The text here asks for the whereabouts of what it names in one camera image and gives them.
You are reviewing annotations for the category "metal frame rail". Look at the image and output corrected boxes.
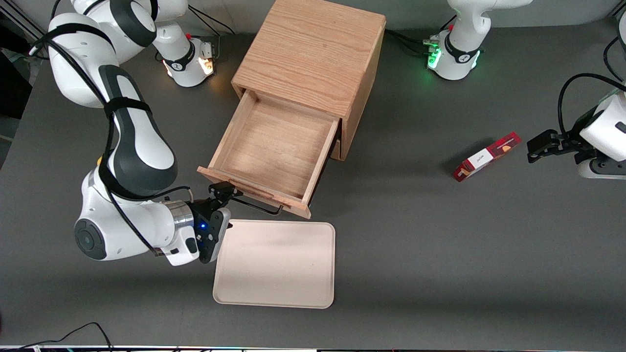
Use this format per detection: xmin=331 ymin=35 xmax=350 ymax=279
xmin=0 ymin=5 xmax=49 ymax=44

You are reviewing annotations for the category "black left base cable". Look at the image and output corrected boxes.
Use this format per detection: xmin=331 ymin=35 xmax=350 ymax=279
xmin=385 ymin=28 xmax=433 ymax=55

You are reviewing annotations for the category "grey left wrist camera housing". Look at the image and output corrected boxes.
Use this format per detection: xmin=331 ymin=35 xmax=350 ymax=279
xmin=577 ymin=157 xmax=626 ymax=180

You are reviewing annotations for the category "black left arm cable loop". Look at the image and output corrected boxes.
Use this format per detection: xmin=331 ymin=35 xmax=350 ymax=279
xmin=558 ymin=73 xmax=626 ymax=137

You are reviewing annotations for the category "long black drawer handle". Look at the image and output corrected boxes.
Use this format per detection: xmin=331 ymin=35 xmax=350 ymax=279
xmin=230 ymin=188 xmax=284 ymax=216

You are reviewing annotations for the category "wooden drawer with long handle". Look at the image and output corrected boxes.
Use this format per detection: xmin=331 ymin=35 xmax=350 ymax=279
xmin=197 ymin=89 xmax=341 ymax=219

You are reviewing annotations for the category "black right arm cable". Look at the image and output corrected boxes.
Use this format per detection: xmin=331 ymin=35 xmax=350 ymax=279
xmin=29 ymin=22 xmax=196 ymax=257

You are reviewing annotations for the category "black base cable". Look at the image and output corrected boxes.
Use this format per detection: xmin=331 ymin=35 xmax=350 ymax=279
xmin=385 ymin=28 xmax=433 ymax=55
xmin=188 ymin=5 xmax=235 ymax=36

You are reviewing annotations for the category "short black left arm cable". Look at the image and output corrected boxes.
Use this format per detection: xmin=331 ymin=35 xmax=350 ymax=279
xmin=603 ymin=35 xmax=626 ymax=83

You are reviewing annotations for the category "grey right wrist camera housing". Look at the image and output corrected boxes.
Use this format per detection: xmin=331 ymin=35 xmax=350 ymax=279
xmin=197 ymin=208 xmax=231 ymax=264

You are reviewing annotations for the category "beige plastic tray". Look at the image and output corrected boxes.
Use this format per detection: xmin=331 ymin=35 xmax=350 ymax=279
xmin=212 ymin=219 xmax=336 ymax=309

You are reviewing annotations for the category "red tartan shortbread box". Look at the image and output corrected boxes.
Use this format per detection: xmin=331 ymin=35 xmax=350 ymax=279
xmin=452 ymin=131 xmax=522 ymax=183

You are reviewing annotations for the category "black velcro arm strap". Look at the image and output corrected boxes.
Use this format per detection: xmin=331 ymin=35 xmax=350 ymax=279
xmin=104 ymin=97 xmax=153 ymax=116

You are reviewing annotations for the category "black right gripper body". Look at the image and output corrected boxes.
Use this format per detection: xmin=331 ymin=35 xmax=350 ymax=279
xmin=188 ymin=198 xmax=220 ymax=245

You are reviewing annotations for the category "wooden drawer cabinet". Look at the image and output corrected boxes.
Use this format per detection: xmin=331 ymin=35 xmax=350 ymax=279
xmin=231 ymin=0 xmax=387 ymax=162

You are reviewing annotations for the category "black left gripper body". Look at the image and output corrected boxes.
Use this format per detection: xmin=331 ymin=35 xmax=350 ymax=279
xmin=558 ymin=135 xmax=584 ymax=154

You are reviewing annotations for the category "thin black table edge cable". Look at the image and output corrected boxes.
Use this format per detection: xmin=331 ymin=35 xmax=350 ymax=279
xmin=15 ymin=322 xmax=114 ymax=352

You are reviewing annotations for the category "grey wrist camera housing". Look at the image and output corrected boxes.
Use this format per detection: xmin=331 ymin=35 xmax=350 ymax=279
xmin=197 ymin=208 xmax=231 ymax=264
xmin=577 ymin=157 xmax=626 ymax=180

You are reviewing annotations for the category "black right base cable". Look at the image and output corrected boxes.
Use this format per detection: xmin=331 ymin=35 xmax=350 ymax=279
xmin=188 ymin=5 xmax=235 ymax=36

